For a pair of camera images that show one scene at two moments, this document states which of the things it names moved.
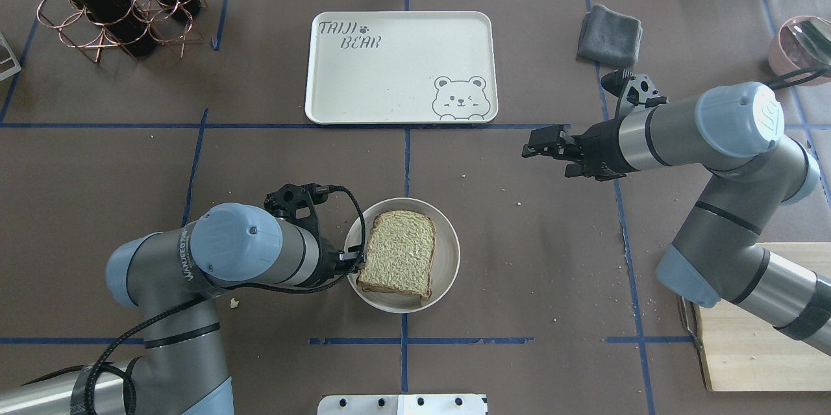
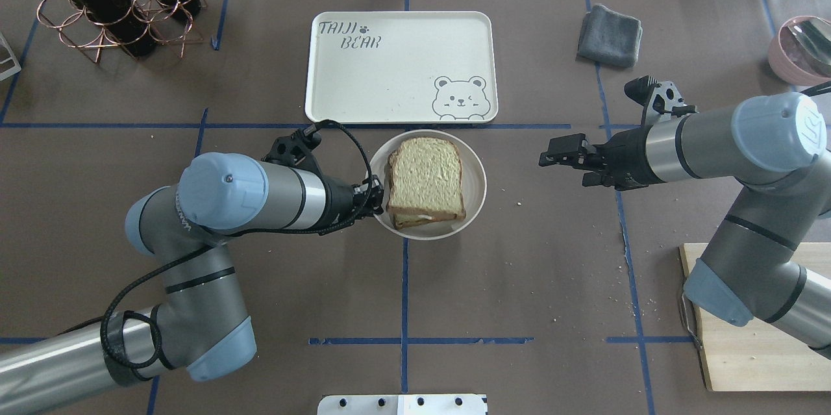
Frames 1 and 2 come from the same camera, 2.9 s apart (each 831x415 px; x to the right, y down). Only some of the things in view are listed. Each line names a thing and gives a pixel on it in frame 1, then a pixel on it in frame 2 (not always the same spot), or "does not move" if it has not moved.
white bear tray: [402, 67] does not move
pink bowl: [784, 58] does not move
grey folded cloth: [609, 37] does not move
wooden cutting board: [742, 354] does not move
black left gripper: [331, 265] -> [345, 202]
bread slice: [399, 254] -> [424, 177]
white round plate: [446, 260] -> [474, 182]
